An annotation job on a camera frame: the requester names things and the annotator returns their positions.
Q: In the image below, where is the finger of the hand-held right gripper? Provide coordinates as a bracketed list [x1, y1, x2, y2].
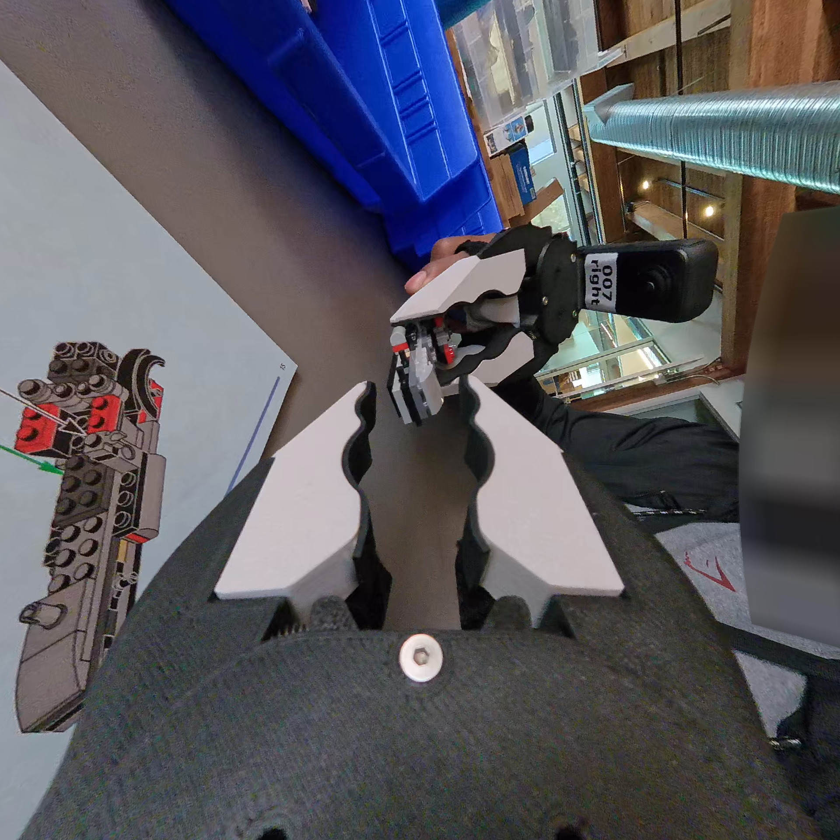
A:
[435, 330, 537, 396]
[389, 251, 530, 327]

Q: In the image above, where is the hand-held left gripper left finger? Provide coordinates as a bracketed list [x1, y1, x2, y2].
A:
[214, 381, 393, 621]

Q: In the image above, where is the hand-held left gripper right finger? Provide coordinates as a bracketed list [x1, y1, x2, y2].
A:
[456, 375, 624, 627]

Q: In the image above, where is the grey brick model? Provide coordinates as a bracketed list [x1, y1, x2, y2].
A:
[387, 318, 460, 427]

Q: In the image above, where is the grey desk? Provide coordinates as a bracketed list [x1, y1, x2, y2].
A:
[0, 0, 513, 631]

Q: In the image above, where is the person's right hand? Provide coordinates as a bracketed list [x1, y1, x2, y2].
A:
[403, 233, 498, 295]

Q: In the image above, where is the blue printed box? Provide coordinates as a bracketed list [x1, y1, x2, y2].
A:
[508, 144, 537, 202]

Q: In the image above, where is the person's grey shirt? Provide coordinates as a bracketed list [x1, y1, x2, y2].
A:
[656, 521, 840, 788]

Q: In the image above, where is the clear plastic storage rack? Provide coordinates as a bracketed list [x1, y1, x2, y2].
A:
[453, 0, 605, 124]

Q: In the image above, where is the brick instruction booklet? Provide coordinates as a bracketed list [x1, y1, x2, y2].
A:
[0, 59, 298, 840]

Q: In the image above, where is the dashed black cord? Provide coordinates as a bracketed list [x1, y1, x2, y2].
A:
[630, 502, 711, 521]

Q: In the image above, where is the silver ventilation duct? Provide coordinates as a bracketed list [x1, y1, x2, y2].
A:
[584, 82, 840, 196]

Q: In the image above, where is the black lanyard strap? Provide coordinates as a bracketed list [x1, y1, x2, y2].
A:
[728, 626, 840, 752]

